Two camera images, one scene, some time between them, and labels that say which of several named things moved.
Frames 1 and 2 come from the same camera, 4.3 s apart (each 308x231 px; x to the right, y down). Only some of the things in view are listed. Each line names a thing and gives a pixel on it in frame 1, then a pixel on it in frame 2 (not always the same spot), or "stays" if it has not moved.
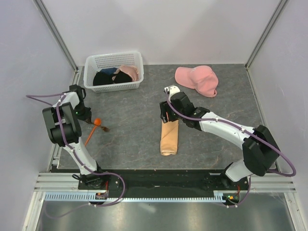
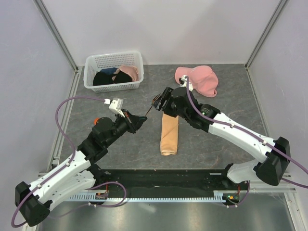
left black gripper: (87, 117) -> (131, 120)
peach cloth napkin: (169, 138) stays
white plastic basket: (94, 62) stays
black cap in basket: (104, 79) stays
